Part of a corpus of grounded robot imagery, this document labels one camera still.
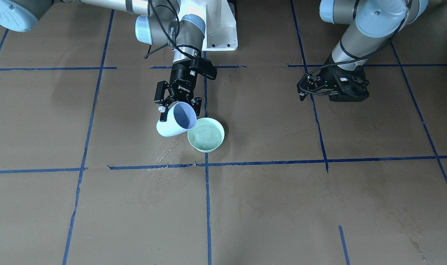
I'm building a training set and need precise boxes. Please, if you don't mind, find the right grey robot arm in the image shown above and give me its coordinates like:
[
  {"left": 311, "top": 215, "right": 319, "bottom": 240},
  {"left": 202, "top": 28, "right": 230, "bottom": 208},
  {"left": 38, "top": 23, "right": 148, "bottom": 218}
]
[{"left": 0, "top": 0, "right": 217, "bottom": 123}]

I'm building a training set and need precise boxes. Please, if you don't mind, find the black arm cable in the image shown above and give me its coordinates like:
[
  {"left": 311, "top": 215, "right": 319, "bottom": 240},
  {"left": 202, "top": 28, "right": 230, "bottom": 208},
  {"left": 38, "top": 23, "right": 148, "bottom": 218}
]
[
  {"left": 301, "top": 0, "right": 413, "bottom": 97},
  {"left": 144, "top": 0, "right": 202, "bottom": 60}
]

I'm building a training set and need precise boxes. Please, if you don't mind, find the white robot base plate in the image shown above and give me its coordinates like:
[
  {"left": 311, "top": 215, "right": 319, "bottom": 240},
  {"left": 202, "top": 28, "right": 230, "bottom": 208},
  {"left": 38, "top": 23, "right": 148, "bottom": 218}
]
[{"left": 178, "top": 0, "right": 238, "bottom": 52}]

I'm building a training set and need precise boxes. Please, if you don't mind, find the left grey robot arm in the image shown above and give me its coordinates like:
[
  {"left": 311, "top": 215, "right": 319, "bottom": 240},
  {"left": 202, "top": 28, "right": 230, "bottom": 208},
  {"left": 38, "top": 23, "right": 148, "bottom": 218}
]
[{"left": 296, "top": 0, "right": 429, "bottom": 102}]

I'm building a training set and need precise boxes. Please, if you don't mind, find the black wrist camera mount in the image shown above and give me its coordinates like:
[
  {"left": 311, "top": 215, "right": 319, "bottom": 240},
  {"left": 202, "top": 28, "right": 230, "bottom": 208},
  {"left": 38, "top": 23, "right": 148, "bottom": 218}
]
[{"left": 189, "top": 57, "right": 218, "bottom": 80}]

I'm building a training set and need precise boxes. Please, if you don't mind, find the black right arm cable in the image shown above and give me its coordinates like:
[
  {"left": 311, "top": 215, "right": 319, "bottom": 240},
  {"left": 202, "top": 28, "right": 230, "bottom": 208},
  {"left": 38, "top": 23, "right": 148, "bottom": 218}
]
[{"left": 144, "top": 0, "right": 202, "bottom": 60}]

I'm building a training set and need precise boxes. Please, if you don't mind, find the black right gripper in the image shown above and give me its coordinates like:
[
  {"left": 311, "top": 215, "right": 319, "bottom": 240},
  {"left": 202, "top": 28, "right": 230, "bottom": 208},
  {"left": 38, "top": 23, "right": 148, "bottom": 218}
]
[{"left": 154, "top": 61, "right": 203, "bottom": 122}]

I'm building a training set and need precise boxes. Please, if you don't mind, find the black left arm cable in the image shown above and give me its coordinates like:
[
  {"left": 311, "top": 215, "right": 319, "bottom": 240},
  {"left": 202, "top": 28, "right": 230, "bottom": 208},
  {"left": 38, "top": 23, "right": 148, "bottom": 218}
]
[{"left": 301, "top": 0, "right": 413, "bottom": 97}]

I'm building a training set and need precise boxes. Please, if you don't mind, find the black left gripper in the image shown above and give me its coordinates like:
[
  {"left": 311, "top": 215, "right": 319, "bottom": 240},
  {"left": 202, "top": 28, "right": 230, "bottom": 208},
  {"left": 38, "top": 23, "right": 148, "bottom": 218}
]
[{"left": 296, "top": 65, "right": 369, "bottom": 102}]

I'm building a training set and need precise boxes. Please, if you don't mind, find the mint green bowl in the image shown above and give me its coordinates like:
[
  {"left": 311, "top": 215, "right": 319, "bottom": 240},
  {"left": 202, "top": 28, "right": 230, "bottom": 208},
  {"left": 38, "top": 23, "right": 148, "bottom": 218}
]
[{"left": 187, "top": 117, "right": 225, "bottom": 153}]

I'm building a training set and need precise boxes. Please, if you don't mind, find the blue-grey plastic cup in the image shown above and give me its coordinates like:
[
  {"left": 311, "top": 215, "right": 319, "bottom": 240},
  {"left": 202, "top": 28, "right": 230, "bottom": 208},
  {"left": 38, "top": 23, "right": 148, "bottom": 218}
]
[{"left": 156, "top": 102, "right": 197, "bottom": 137}]

